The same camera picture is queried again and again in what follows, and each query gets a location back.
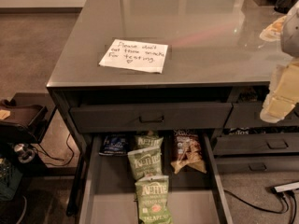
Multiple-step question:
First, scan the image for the brown chip bag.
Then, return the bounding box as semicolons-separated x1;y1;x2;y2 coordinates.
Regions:
171;130;206;174

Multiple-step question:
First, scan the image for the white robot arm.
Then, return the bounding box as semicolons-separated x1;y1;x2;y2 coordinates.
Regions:
260;2;299;123

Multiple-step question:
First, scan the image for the top right drawer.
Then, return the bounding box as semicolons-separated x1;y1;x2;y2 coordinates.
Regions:
225;102;299;128

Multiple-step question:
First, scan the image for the middle right drawer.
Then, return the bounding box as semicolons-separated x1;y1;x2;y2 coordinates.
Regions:
213;133;299;156

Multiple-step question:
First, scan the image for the dark grey drawer cabinet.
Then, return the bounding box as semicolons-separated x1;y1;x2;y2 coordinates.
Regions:
48;0;298;224

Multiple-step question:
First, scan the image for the rear green Kettle chip bag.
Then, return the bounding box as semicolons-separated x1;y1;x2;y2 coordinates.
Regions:
135;131;164;149

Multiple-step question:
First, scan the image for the green kettle chip bag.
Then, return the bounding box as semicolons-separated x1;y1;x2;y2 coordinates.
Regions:
128;147;163;180
135;131;164;149
135;175;173;224

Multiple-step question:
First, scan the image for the middle green Kettle chip bag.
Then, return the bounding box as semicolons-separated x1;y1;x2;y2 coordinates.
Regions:
128;147;163;180

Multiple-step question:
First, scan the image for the front green Kettle chip bag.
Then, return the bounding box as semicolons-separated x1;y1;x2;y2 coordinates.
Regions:
135;175;173;224

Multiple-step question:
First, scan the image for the blue chip bag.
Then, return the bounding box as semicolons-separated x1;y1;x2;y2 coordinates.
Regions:
99;133;129;156

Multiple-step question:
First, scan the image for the top left drawer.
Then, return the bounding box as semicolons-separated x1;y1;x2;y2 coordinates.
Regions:
70;102;232;133

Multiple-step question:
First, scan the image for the open middle left drawer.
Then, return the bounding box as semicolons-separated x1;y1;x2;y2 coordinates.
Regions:
79;133;234;224

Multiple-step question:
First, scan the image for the white power strip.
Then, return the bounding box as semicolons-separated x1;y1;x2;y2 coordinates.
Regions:
272;182;299;193

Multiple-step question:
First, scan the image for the white handwritten paper note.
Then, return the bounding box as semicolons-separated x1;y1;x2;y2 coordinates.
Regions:
99;39;168;74

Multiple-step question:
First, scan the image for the dark side shelf unit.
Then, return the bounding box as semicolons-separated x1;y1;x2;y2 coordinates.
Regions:
0;92;56;176

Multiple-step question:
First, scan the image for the silver round metal object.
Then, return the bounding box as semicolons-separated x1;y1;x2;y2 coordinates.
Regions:
14;144;36;163

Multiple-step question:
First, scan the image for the dark teal crate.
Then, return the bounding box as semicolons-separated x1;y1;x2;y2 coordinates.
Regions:
0;158;22;201

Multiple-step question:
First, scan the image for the thin black floor cable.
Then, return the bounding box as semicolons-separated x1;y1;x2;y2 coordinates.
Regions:
31;133;76;168

